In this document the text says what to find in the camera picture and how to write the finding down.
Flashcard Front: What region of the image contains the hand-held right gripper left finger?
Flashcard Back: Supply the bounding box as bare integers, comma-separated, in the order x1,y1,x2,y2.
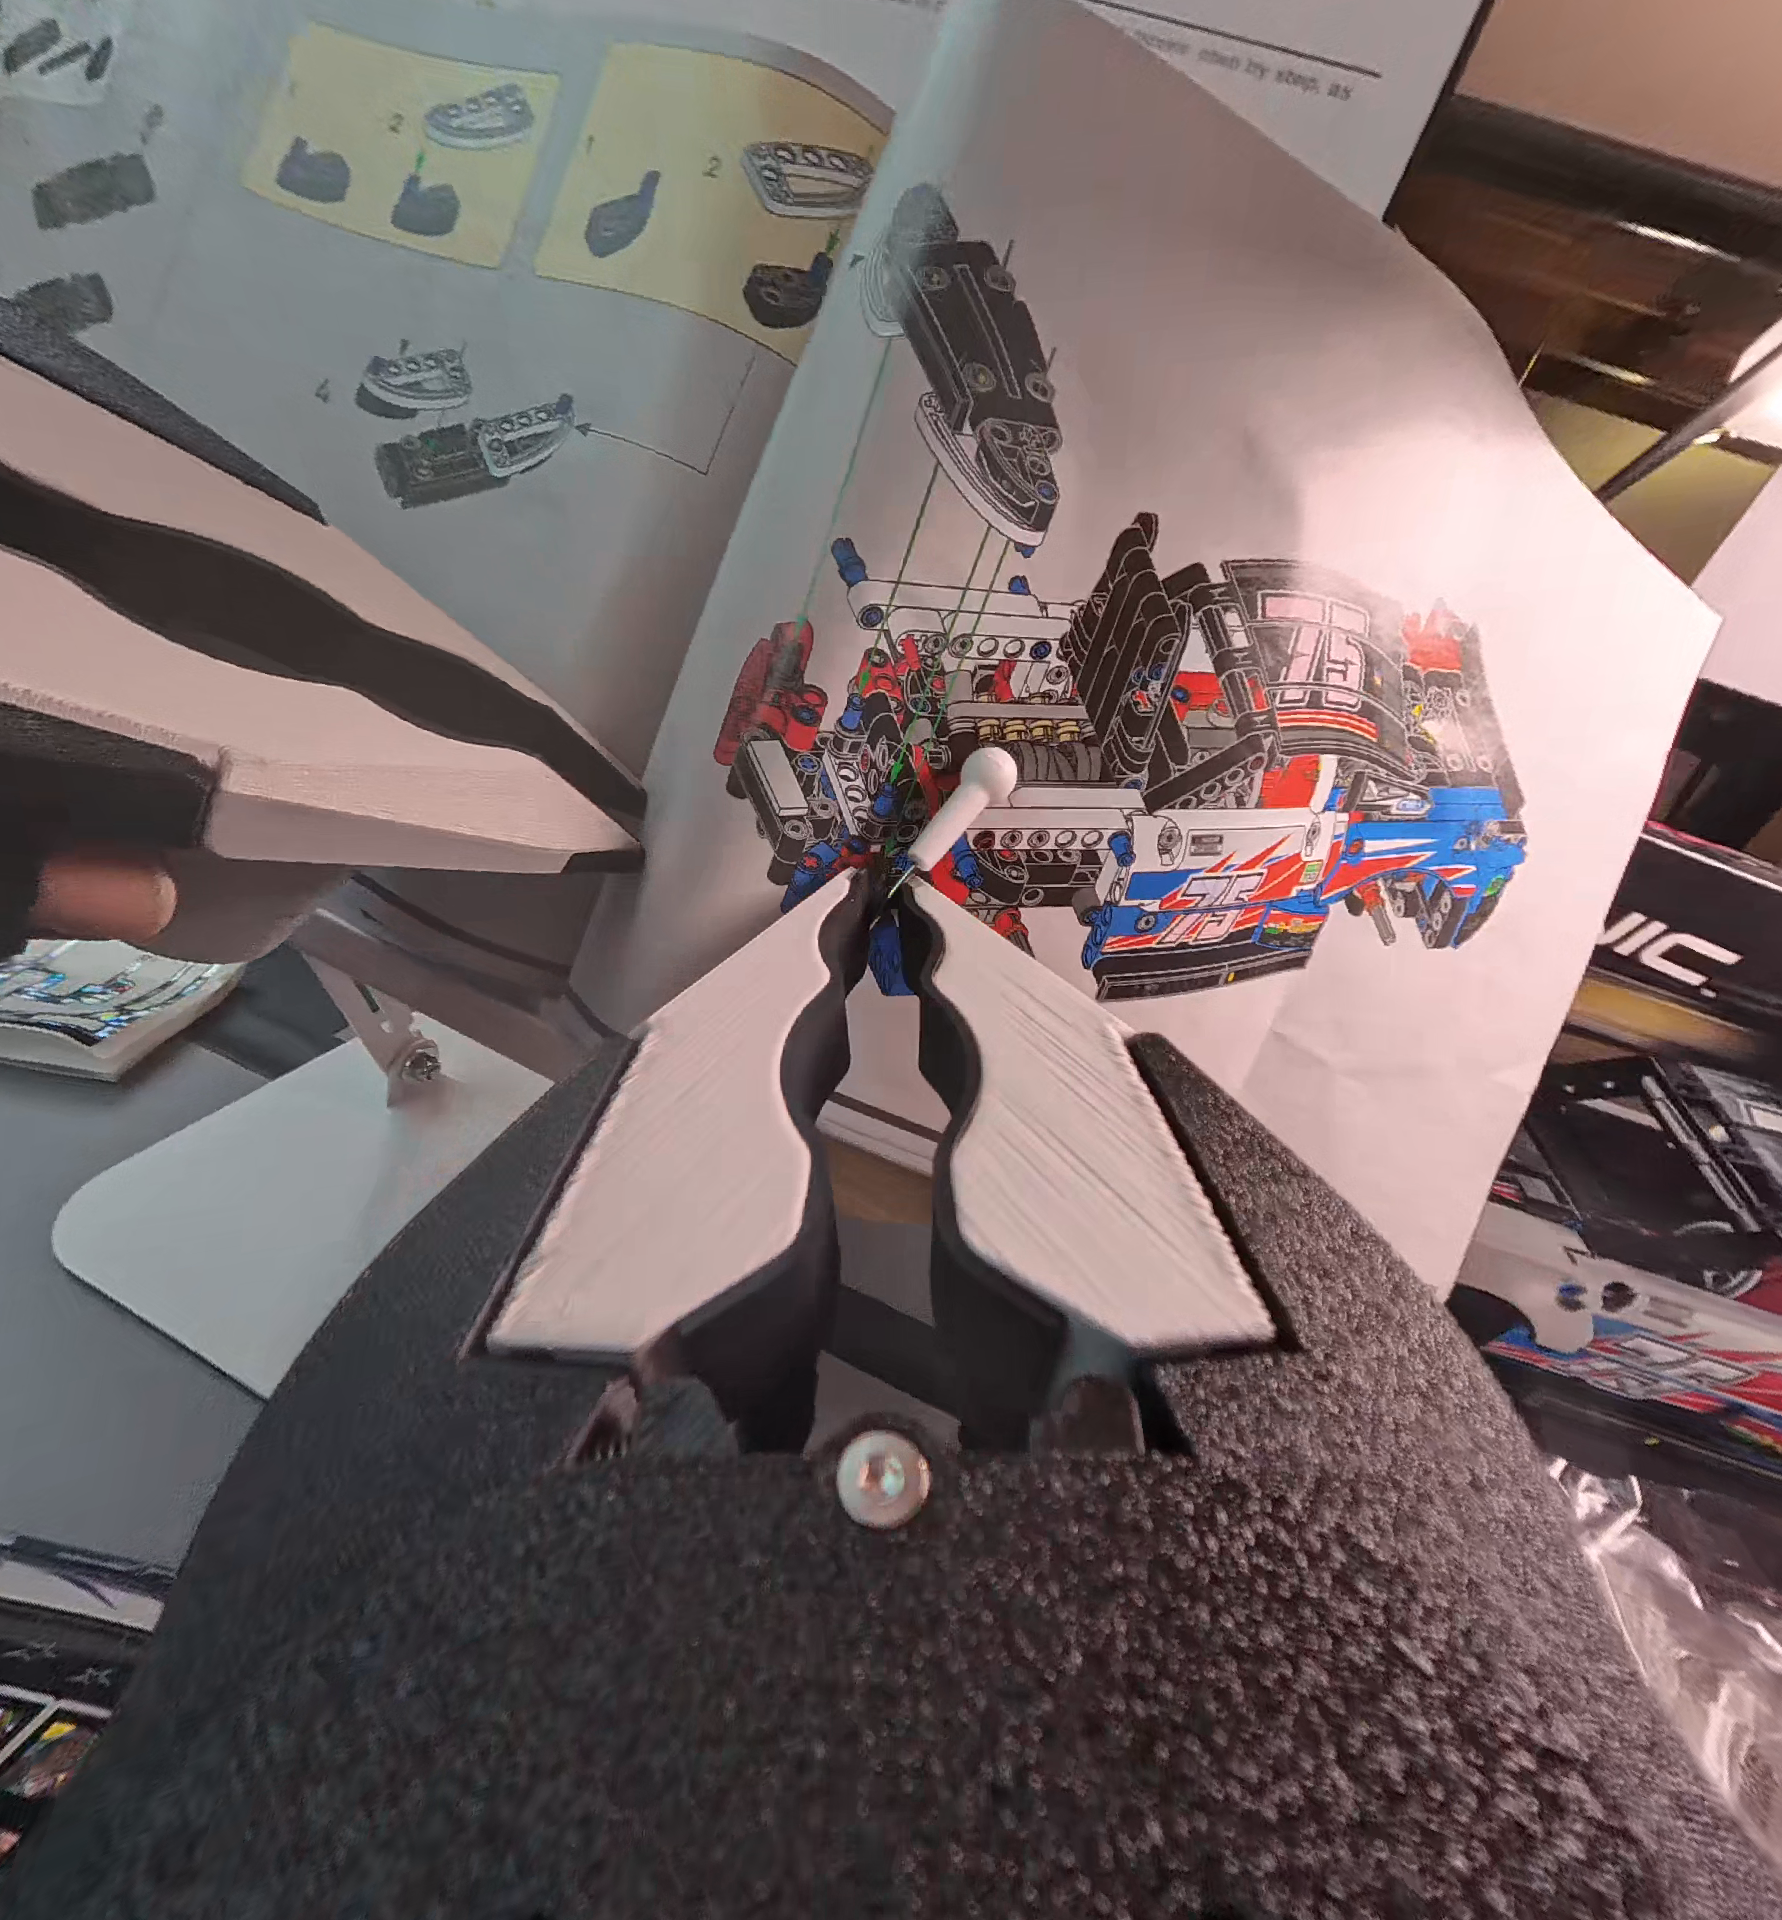
478,870,862,1454

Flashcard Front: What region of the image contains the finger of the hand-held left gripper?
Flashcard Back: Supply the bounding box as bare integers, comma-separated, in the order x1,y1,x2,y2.
0,347,640,811
0,449,644,876

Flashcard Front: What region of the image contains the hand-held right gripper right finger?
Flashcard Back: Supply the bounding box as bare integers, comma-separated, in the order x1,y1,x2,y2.
889,882,1279,1454

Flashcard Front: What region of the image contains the white ball-head pin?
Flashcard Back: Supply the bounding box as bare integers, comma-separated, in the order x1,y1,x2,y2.
872,748,1020,901

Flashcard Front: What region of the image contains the person's left hand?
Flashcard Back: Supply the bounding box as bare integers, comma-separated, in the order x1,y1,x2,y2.
38,859,183,944

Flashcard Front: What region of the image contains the holographic sticker sheet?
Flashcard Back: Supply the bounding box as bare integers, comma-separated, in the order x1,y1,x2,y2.
0,937,242,1085

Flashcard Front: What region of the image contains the white book stand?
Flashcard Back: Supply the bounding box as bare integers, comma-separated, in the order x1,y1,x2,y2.
51,863,653,1401

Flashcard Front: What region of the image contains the black car model box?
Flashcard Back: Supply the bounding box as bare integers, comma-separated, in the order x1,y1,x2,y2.
1445,818,1782,1491

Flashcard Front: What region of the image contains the printed colour car sheet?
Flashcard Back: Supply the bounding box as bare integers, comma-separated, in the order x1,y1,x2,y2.
635,0,1724,1295

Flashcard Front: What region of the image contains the clear plastic bag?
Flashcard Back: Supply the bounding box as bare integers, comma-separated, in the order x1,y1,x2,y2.
1544,1447,1782,1920

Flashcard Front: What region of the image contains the white text sheet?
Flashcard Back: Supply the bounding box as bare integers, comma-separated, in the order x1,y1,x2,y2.
1086,0,1496,222

